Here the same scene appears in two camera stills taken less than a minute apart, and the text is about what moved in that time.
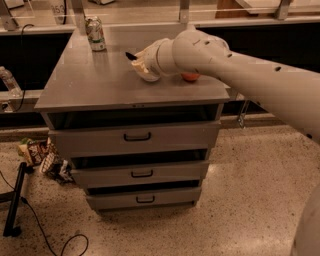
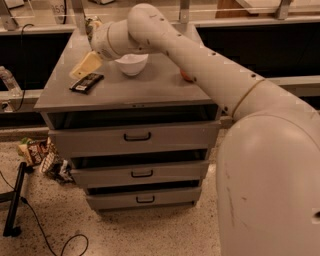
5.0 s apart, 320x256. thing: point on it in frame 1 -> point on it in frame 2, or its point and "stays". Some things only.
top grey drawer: (137, 139) stays
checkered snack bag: (60, 169) stays
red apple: (190, 76) stays
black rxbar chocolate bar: (130, 56) -> (87, 83)
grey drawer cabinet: (131, 144) stays
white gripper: (151, 60) -> (100, 42)
